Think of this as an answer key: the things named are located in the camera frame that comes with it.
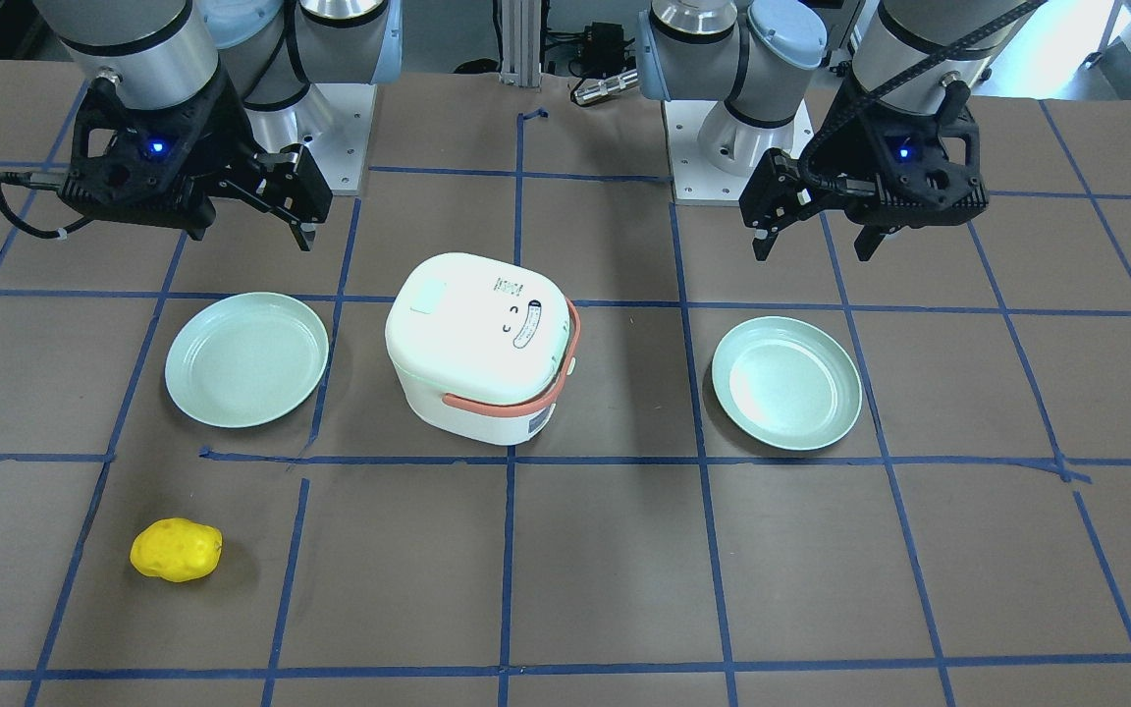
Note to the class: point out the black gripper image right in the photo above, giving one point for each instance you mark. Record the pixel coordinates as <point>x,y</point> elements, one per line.
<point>856,140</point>

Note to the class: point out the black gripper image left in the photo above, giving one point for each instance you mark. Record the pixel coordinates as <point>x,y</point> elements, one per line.
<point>223,137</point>

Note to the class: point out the white rice cooker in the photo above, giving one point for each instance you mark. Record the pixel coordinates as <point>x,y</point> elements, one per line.
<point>482,348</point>

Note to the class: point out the green plate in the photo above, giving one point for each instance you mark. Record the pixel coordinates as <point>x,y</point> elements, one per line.
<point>246,360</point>
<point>786,383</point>

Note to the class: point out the silver cylindrical connector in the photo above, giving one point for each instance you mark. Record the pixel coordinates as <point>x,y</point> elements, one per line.
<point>591,92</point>

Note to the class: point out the black power adapter box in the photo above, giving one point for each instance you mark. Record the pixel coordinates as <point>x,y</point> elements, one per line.
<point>602,47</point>

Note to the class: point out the yellow toy potato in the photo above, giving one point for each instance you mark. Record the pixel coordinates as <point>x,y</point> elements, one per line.
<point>177,550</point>

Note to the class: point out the black cable chain image right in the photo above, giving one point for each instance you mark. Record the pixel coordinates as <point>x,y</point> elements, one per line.
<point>905,53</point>

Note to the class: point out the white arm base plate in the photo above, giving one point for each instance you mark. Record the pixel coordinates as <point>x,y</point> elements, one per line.
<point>703,162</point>
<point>335,122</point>

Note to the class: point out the black cable image left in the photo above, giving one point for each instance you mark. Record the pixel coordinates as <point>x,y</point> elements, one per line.
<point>33,182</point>

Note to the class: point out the aluminium profile post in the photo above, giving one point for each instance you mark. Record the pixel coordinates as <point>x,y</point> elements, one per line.
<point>521,42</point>

